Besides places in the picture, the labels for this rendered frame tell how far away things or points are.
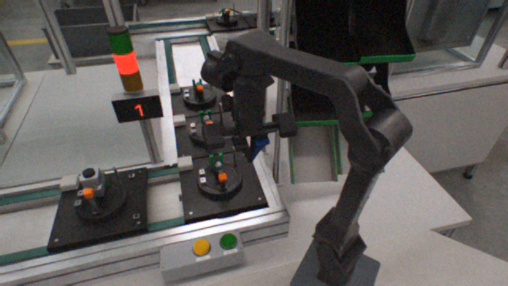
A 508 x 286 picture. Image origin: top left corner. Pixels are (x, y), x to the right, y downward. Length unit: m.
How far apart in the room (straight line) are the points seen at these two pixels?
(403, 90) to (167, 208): 1.28
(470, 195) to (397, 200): 1.51
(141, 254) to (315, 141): 0.58
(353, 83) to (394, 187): 0.83
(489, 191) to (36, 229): 2.59
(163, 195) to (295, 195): 0.44
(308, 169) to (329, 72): 0.57
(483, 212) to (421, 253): 1.55
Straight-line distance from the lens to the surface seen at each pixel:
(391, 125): 0.45
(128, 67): 0.88
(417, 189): 1.25
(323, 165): 0.99
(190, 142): 1.16
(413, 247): 1.09
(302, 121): 0.84
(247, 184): 0.99
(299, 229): 1.03
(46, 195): 1.18
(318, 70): 0.45
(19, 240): 1.14
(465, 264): 1.13
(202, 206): 0.95
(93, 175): 0.95
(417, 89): 1.84
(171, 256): 0.89
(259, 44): 0.52
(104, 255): 0.94
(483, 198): 2.71
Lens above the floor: 1.70
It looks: 40 degrees down
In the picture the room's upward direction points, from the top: straight up
